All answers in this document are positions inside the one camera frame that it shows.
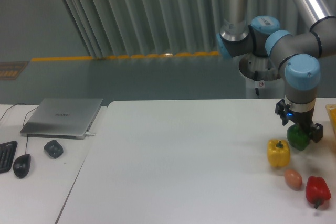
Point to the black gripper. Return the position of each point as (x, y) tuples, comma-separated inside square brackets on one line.
[(300, 114)]

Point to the green bell pepper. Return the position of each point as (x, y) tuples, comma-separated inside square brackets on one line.
[(297, 138)]

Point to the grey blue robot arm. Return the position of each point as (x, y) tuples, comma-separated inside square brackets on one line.
[(295, 58)]

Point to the yellow basket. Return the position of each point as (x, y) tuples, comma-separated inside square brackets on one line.
[(331, 111)]

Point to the yellow bell pepper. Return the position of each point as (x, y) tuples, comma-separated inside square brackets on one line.
[(278, 153)]

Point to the brown egg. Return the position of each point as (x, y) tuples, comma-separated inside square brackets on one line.
[(293, 179)]

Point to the red bell pepper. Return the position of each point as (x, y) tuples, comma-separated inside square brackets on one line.
[(317, 191)]

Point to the grey pleated curtain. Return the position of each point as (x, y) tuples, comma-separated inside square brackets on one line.
[(147, 27)]

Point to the silver closed laptop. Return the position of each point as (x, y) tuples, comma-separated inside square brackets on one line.
[(62, 118)]

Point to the small black device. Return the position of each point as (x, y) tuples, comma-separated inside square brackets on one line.
[(53, 149)]

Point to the black computer mouse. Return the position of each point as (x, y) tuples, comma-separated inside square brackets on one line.
[(21, 165)]

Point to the black keyboard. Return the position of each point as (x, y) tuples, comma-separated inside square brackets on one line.
[(7, 153)]

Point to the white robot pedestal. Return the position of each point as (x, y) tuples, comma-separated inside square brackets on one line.
[(262, 79)]

